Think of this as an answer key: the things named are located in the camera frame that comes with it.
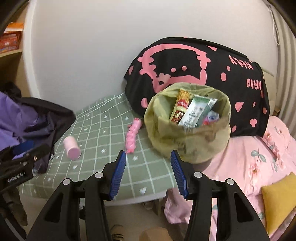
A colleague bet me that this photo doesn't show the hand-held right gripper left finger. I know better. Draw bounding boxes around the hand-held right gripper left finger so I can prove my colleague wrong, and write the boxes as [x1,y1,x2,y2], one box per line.
[24,150,127,241]

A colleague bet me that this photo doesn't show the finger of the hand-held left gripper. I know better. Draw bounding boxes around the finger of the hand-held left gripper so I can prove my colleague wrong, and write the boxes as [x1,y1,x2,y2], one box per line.
[0,145,36,161]
[17,142,51,167]

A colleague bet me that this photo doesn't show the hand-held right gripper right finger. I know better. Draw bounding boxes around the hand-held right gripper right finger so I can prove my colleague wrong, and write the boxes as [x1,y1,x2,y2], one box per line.
[170,149,270,241]

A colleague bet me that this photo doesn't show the yellow-green plastic bag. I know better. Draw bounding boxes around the yellow-green plastic bag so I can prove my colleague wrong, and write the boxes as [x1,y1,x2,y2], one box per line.
[144,82,232,164]

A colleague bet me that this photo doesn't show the pink snack wrapper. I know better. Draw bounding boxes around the pink snack wrapper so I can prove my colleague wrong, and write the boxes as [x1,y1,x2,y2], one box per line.
[203,111,220,126]

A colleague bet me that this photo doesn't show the green milk carton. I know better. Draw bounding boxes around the green milk carton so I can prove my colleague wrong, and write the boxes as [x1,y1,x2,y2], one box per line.
[178,95,218,129]

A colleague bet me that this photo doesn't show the red yellow snack packet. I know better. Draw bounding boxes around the red yellow snack packet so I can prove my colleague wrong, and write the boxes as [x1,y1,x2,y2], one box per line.
[169,89,193,123]

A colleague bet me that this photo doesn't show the purple cloth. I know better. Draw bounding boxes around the purple cloth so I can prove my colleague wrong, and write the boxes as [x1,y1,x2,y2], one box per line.
[0,91,56,149]

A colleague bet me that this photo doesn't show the pink cylindrical jar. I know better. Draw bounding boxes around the pink cylindrical jar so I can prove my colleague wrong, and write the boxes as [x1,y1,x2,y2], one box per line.
[63,136,81,160]

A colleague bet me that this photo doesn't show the black jacket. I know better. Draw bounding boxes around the black jacket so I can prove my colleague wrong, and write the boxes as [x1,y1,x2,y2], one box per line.
[5,83,77,173]

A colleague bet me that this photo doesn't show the green checkered tablecloth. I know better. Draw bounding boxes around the green checkered tablecloth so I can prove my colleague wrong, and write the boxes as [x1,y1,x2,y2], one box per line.
[17,93,176,200]

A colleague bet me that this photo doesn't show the pink caterpillar toy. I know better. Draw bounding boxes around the pink caterpillar toy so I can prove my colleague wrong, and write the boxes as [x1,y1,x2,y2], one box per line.
[125,117,142,154]

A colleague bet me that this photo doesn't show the beige striped slipper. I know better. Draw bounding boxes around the beige striped slipper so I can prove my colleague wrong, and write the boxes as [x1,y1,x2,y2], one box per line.
[110,224,126,241]

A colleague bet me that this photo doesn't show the pink floral blanket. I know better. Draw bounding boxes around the pink floral blanket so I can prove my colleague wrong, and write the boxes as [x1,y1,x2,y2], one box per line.
[164,115,296,241]

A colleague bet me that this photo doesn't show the wooden shelf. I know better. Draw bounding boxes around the wooden shelf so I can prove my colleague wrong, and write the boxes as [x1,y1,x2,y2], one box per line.
[0,22,23,88]

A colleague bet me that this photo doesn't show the yellow cushion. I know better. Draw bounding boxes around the yellow cushion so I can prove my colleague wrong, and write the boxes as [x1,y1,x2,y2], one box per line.
[261,173,296,235]

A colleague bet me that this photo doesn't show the orange boxes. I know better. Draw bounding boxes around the orange boxes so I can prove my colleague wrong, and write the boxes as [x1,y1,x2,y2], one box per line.
[0,22,23,54]

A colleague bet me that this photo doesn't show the black pink-print pillow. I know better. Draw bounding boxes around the black pink-print pillow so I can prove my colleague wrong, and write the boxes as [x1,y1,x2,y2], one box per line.
[123,37,270,138]

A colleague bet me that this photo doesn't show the beige cushion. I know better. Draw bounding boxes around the beige cushion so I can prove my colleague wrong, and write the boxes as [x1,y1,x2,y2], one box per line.
[262,71,281,116]

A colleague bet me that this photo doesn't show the grey striped curtain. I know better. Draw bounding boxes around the grey striped curtain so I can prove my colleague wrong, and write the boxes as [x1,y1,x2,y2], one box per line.
[270,9,296,126]

